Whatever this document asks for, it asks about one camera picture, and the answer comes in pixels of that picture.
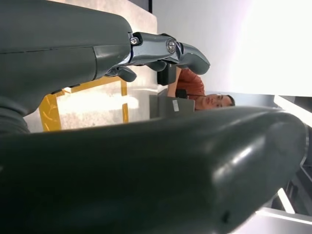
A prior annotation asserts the small yellow tape rectangle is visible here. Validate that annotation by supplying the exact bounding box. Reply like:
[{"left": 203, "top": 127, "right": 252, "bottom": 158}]
[{"left": 39, "top": 76, "right": 129, "bottom": 132}]

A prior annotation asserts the grey laptop yellow sticker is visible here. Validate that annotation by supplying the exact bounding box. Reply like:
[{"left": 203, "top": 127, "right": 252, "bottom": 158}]
[{"left": 149, "top": 89, "right": 196, "bottom": 118}]

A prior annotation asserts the person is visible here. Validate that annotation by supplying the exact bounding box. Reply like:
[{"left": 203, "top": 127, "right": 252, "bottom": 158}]
[{"left": 167, "top": 66, "right": 236, "bottom": 112}]

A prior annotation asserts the ceiling light strip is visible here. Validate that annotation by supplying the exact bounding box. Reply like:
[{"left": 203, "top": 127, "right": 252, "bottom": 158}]
[
  {"left": 255, "top": 188, "right": 312, "bottom": 226},
  {"left": 273, "top": 94, "right": 312, "bottom": 128}
]

